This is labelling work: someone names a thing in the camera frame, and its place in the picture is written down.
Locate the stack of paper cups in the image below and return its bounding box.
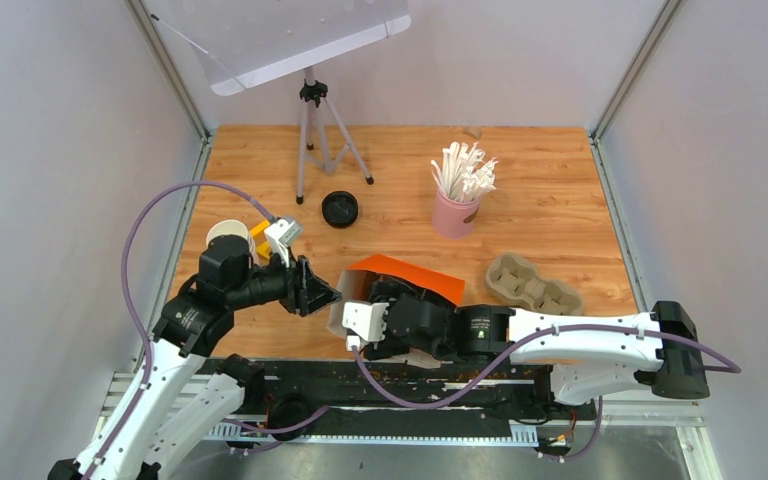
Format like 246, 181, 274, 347
205, 219, 255, 250

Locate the bundle of wrapped straws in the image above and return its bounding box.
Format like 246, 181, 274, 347
430, 141, 499, 203

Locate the stack of black lids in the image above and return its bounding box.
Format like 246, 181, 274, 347
321, 191, 359, 229

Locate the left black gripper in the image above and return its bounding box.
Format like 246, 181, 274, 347
229, 242, 343, 315

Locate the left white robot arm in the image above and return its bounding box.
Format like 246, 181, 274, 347
48, 234, 342, 479

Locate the cardboard cup carrier tray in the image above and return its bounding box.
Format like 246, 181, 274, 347
484, 253, 584, 316

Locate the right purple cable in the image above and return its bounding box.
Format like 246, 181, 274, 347
350, 324, 743, 463

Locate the pink straw holder cup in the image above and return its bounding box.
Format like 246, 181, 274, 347
431, 189, 481, 239

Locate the grey tripod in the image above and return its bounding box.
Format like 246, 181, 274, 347
295, 66, 375, 205

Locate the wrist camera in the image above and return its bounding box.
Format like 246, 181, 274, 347
264, 217, 303, 267
341, 301, 389, 351

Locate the white reflector board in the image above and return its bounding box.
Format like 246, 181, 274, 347
149, 0, 412, 97

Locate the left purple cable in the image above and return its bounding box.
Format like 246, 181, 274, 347
79, 181, 332, 480

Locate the orange paper bag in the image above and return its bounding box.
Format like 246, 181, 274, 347
327, 254, 466, 369

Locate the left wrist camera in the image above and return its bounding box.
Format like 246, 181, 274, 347
264, 217, 303, 267

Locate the yellow triangular plastic stand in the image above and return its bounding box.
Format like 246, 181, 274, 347
249, 220, 272, 263

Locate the purple cable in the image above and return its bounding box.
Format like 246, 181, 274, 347
350, 324, 743, 463
79, 181, 332, 480

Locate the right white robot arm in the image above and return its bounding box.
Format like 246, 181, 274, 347
341, 280, 710, 418

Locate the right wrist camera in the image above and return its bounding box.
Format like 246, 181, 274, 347
341, 301, 389, 351

